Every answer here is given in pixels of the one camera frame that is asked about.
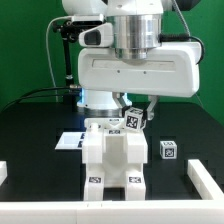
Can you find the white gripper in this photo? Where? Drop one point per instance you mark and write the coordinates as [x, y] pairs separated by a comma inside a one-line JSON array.
[[170, 70]]

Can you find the white marker cube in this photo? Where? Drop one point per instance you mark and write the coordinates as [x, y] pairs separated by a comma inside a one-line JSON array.
[[134, 119], [168, 150]]

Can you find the white chair seat block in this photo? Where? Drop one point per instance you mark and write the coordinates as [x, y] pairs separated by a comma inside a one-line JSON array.
[[111, 153]]

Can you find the white chair back frame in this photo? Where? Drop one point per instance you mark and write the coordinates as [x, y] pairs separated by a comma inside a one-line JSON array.
[[98, 125]]

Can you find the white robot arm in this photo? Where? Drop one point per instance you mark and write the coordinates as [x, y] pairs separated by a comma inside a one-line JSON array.
[[124, 50]]

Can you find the white small block left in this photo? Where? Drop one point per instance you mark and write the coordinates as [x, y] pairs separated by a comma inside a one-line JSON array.
[[3, 171]]

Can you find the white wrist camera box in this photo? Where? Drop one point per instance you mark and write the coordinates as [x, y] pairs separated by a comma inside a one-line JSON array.
[[101, 36]]

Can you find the white marker base plate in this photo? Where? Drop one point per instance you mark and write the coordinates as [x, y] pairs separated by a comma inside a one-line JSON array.
[[70, 141]]

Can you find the black camera on stand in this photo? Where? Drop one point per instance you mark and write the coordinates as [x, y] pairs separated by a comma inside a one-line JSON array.
[[69, 30]]

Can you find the white border wall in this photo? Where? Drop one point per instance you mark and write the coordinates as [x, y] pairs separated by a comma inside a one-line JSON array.
[[209, 209]]

